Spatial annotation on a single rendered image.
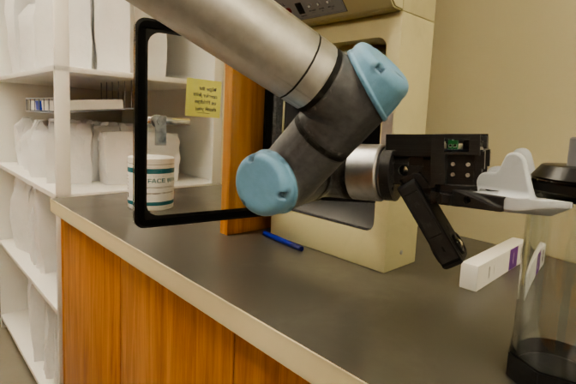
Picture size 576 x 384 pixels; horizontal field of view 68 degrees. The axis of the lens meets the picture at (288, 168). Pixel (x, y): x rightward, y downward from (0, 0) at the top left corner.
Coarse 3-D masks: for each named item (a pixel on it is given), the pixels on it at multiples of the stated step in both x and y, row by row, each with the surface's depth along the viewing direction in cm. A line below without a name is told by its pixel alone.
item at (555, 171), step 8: (568, 152) 44; (568, 160) 44; (544, 168) 44; (552, 168) 43; (560, 168) 42; (568, 168) 42; (536, 176) 44; (544, 176) 43; (552, 176) 43; (560, 176) 42; (568, 176) 41
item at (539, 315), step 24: (528, 216) 46; (552, 216) 42; (528, 240) 45; (552, 240) 42; (528, 264) 45; (552, 264) 42; (528, 288) 45; (552, 288) 42; (528, 312) 45; (552, 312) 43; (528, 336) 45; (552, 336) 43; (528, 360) 45; (552, 360) 43
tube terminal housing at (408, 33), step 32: (416, 0) 76; (320, 32) 87; (352, 32) 81; (384, 32) 76; (416, 32) 77; (416, 64) 78; (416, 96) 79; (416, 128) 80; (288, 224) 97; (320, 224) 90; (384, 224) 78; (416, 224) 85; (352, 256) 84; (384, 256) 78
